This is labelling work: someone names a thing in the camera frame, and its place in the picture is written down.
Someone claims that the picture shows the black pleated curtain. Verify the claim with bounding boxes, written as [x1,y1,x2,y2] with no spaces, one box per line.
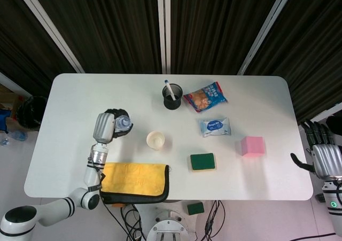
[0,0,342,123]

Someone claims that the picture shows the black waste bin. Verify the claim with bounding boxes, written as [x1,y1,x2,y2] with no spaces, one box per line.
[15,95,49,131]

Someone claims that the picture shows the small clear bottle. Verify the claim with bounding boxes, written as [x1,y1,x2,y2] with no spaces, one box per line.
[115,115,133,133]

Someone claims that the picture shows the black cable bundle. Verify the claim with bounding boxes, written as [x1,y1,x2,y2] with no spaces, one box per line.
[203,199,227,241]
[106,203,146,241]

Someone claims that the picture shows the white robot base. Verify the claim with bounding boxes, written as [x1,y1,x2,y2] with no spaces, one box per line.
[146,209,197,241]

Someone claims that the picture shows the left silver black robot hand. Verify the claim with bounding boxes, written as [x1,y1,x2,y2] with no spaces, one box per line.
[92,108,134,145]

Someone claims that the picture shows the white blue wet wipes pack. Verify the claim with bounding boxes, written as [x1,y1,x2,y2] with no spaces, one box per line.
[198,116,231,138]

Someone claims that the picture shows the black mesh pen holder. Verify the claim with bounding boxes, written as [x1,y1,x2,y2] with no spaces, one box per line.
[161,83,184,110]

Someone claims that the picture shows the green yellow scrub sponge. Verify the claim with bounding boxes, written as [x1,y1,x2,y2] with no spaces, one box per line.
[189,152,217,173]

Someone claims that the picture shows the white paper cup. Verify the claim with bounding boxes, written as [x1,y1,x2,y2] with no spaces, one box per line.
[145,130,166,151]

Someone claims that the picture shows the brown cardboard box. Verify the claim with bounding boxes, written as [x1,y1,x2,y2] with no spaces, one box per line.
[0,84,25,119]

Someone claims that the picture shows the blue red bread package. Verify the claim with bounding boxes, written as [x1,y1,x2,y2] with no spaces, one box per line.
[183,81,228,113]

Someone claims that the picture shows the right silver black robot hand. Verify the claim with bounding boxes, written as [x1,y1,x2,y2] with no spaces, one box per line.
[290,118,342,182]

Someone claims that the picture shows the yellow cloth with black edge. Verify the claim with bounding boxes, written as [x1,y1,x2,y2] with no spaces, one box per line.
[99,162,170,205]

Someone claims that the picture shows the white metal frame post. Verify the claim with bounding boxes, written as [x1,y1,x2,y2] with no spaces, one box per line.
[12,0,86,74]
[156,0,172,74]
[237,0,299,76]

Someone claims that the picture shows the white blue marker pen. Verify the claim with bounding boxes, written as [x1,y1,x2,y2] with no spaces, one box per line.
[164,79,177,102]

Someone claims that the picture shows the green sponge on floor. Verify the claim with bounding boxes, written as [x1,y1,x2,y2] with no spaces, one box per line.
[186,201,205,216]

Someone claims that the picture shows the pink foam cube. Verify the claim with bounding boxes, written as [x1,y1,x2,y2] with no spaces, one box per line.
[235,136,266,158]

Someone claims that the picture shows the blue bag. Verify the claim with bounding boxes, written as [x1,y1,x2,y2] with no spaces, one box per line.
[0,107,13,134]

